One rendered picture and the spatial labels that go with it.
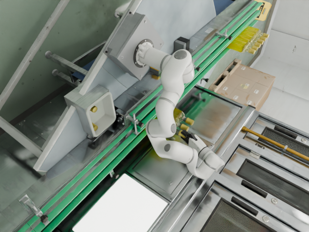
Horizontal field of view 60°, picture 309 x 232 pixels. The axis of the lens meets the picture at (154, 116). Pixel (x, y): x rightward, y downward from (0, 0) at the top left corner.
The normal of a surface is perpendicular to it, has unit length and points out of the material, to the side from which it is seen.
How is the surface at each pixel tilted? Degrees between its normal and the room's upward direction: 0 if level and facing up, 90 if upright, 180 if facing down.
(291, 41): 90
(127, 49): 4
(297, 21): 90
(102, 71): 0
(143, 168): 90
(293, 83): 90
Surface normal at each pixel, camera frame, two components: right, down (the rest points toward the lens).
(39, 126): -0.03, -0.68
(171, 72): -0.23, -0.46
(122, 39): -0.34, -0.27
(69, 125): 0.80, 0.43
